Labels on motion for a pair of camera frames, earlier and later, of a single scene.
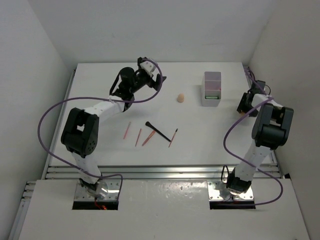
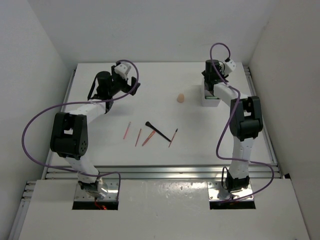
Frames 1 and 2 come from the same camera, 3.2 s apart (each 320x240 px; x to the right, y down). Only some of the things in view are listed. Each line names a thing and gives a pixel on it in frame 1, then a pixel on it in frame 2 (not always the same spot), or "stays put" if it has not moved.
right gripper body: x=244 y=106 -> x=224 y=76
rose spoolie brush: x=173 y=137 stays put
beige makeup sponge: x=180 y=97 stays put
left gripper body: x=141 y=79 -> x=119 y=83
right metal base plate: x=218 y=191 stays put
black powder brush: x=148 y=124 stays put
